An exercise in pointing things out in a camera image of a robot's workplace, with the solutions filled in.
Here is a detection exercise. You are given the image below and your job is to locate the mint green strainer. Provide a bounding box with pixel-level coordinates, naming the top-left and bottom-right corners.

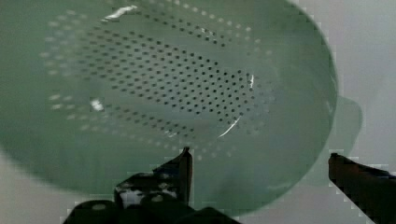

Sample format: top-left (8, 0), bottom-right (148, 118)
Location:
top-left (1, 0), bottom-right (362, 216)

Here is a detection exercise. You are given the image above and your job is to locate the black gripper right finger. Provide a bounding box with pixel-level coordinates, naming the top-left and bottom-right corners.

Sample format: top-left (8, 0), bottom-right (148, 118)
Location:
top-left (328, 153), bottom-right (396, 224)

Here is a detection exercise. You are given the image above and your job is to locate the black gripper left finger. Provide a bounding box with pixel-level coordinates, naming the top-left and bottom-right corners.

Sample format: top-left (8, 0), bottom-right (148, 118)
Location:
top-left (62, 147), bottom-right (240, 224)

